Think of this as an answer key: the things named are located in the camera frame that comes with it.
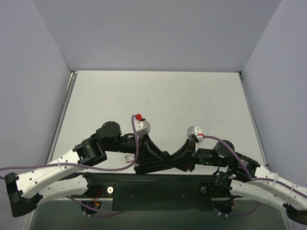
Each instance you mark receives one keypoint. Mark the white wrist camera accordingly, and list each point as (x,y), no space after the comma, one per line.
(195,134)
(142,127)

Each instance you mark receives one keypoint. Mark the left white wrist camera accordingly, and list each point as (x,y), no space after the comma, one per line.
(142,127)

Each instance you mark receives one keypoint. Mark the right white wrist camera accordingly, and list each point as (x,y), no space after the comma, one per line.
(195,134)

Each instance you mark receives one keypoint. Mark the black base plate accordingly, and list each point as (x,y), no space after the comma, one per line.
(130,192)

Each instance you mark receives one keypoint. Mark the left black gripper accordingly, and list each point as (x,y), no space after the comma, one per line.
(141,153)

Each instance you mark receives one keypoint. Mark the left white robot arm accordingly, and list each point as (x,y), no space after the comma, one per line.
(64,176)

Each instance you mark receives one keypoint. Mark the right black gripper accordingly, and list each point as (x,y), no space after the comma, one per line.
(191,156)

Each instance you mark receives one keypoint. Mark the aluminium rail frame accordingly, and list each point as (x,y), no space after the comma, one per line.
(65,105)

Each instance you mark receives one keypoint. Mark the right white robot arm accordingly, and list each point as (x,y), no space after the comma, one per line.
(244,177)

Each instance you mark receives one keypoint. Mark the red white staple box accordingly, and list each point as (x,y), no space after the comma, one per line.
(130,158)

